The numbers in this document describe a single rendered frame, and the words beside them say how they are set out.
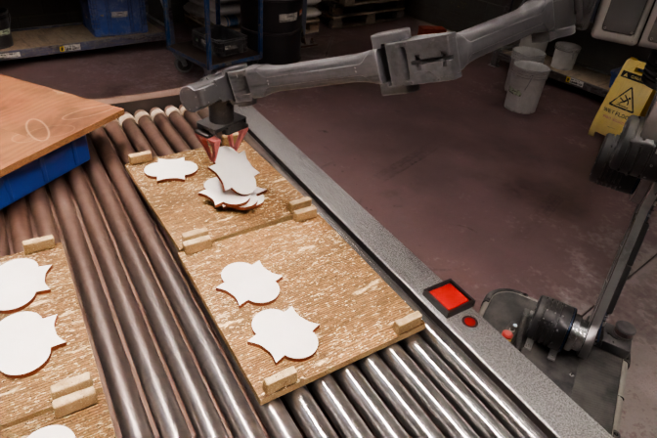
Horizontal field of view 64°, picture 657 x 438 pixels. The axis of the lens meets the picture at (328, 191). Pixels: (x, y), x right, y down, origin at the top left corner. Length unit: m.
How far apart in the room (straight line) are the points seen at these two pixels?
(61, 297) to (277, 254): 0.43
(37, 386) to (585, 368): 1.72
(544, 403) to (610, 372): 1.14
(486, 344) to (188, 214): 0.72
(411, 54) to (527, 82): 3.68
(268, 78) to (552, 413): 0.80
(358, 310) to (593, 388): 1.20
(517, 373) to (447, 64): 0.56
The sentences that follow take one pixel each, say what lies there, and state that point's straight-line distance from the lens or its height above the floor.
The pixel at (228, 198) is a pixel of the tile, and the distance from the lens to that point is 1.27.
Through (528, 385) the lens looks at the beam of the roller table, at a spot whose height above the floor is 0.92.
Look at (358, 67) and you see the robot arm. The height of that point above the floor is 1.35.
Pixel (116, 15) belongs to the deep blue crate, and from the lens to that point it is 5.32.
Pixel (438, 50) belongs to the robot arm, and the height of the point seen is 1.42.
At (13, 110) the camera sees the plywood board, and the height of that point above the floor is 1.04.
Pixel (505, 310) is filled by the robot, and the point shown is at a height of 0.24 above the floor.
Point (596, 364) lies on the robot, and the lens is 2.16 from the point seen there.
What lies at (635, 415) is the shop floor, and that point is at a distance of 2.42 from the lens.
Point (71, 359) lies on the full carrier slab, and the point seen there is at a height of 0.94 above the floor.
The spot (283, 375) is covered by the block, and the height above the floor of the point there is 0.96.
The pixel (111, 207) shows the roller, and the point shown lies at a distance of 1.36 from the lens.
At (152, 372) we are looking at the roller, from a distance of 0.97.
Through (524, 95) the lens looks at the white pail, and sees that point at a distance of 4.61.
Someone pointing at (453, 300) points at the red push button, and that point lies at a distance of 1.12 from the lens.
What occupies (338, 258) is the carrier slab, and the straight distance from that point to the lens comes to 1.15.
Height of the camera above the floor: 1.67
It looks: 33 degrees down
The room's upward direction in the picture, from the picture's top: 5 degrees clockwise
